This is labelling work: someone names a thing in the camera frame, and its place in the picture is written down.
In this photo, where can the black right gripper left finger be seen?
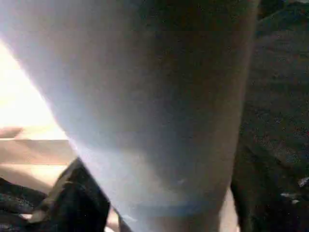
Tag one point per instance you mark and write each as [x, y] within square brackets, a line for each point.
[72, 200]

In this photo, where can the white plastic table leg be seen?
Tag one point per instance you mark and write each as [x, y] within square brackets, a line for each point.
[144, 96]

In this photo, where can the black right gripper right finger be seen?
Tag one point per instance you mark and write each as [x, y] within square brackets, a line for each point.
[265, 198]

